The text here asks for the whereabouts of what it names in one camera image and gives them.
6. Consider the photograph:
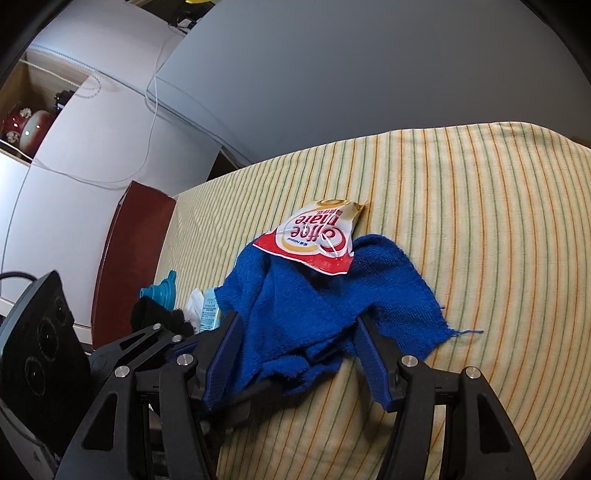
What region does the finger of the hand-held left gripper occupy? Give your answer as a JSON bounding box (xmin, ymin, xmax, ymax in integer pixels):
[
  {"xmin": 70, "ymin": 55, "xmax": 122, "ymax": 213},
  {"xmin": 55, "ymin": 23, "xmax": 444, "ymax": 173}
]
[
  {"xmin": 203, "ymin": 382, "xmax": 284, "ymax": 418},
  {"xmin": 95, "ymin": 323, "xmax": 205, "ymax": 376}
]

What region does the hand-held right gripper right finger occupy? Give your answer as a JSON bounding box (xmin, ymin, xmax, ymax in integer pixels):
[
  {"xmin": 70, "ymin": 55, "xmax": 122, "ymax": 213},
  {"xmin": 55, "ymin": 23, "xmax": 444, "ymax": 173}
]
[{"xmin": 353, "ymin": 314, "xmax": 539, "ymax": 480}]

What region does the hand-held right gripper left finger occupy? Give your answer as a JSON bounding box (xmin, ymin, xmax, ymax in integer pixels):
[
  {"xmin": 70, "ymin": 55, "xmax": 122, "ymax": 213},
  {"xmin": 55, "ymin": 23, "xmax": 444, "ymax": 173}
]
[{"xmin": 55, "ymin": 311, "xmax": 243, "ymax": 480}]

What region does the teal silicone funnel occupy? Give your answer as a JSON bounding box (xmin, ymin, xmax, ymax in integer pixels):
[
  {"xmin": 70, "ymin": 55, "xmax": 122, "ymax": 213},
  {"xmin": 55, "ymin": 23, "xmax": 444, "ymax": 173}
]
[{"xmin": 140, "ymin": 271, "xmax": 178, "ymax": 311}]

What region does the blue towel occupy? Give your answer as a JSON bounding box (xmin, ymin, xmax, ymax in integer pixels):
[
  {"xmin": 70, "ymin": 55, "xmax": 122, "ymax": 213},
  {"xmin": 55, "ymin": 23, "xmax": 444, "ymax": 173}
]
[{"xmin": 213, "ymin": 234, "xmax": 485, "ymax": 398}]

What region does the red white creamer packet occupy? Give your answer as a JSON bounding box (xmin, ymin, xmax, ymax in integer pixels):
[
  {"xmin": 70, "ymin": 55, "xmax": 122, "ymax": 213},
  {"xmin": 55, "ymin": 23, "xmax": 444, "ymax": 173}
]
[{"xmin": 253, "ymin": 198, "xmax": 369, "ymax": 276}]

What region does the black fuzzy cloth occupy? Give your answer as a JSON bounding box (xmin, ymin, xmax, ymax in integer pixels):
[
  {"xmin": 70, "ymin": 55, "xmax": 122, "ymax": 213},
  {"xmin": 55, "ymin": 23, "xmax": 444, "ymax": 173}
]
[{"xmin": 130, "ymin": 296, "xmax": 195, "ymax": 336}]

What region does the light blue white packet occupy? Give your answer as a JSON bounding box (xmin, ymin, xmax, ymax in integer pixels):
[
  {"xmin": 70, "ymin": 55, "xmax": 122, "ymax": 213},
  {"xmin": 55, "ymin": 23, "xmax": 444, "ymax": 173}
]
[{"xmin": 185, "ymin": 287, "xmax": 223, "ymax": 334}]

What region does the red-brown wooden board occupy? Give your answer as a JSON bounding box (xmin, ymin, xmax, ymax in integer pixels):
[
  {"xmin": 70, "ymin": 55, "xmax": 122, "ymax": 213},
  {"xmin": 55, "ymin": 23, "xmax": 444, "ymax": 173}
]
[{"xmin": 91, "ymin": 181, "xmax": 177, "ymax": 329}]

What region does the striped bed sheet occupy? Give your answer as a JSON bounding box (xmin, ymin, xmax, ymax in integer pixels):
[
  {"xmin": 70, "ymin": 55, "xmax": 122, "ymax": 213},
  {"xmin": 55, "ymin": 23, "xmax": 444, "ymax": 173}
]
[{"xmin": 154, "ymin": 121, "xmax": 591, "ymax": 480}]

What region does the wooden shelf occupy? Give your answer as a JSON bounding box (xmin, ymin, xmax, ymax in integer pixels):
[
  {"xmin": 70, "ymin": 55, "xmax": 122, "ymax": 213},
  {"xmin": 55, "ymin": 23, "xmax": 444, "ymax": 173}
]
[{"xmin": 0, "ymin": 50, "xmax": 89, "ymax": 163}]

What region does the black cable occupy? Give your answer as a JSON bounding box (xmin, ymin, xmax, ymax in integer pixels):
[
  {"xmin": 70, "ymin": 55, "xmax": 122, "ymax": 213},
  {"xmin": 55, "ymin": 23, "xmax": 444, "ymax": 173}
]
[{"xmin": 0, "ymin": 272, "xmax": 38, "ymax": 291}]

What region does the white cable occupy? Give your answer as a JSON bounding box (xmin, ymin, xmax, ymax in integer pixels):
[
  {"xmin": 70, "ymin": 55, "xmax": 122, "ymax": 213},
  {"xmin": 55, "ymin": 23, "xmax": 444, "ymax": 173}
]
[{"xmin": 32, "ymin": 28, "xmax": 185, "ymax": 188}]

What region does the white braided cord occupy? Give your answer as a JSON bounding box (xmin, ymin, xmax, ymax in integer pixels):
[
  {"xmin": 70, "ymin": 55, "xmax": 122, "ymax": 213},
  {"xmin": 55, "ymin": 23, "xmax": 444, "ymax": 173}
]
[{"xmin": 21, "ymin": 51, "xmax": 102, "ymax": 99}]

